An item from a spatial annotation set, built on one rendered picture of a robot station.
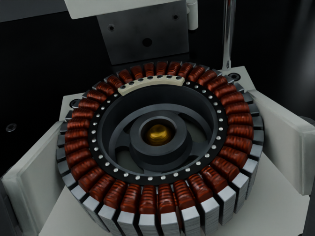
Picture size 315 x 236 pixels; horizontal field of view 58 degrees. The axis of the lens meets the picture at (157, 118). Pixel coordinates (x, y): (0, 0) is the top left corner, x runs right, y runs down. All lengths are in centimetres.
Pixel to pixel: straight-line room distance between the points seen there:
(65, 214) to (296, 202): 13
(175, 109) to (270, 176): 7
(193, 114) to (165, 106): 2
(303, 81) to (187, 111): 11
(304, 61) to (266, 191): 14
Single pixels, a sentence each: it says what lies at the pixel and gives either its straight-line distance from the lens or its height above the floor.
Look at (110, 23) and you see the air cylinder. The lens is 26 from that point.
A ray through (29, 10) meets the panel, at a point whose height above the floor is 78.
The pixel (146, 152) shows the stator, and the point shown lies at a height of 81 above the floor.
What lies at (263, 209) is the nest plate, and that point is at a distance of 17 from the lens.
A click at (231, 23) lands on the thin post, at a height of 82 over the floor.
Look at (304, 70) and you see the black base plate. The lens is 27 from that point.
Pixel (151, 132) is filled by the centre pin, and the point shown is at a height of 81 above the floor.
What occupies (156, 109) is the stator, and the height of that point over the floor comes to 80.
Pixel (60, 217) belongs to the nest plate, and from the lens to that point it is 18.
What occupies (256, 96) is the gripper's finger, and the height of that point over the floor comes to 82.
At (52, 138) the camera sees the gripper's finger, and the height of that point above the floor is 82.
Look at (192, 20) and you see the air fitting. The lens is 27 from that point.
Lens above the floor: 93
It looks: 48 degrees down
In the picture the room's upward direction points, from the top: 11 degrees counter-clockwise
